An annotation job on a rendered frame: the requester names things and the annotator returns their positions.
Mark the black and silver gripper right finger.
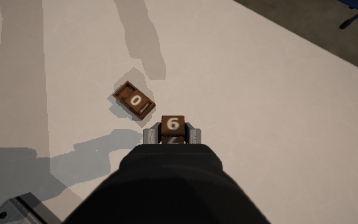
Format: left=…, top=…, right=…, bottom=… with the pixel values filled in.
left=185, top=122, right=201, bottom=144

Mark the brown wooden tray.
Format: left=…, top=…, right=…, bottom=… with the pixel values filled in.
left=113, top=81, right=156, bottom=120

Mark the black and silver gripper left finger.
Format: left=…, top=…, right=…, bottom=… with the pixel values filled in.
left=143, top=122, right=161, bottom=144

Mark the brown number cube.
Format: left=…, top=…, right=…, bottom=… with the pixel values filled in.
left=161, top=115, right=185, bottom=144
left=125, top=90, right=151, bottom=115

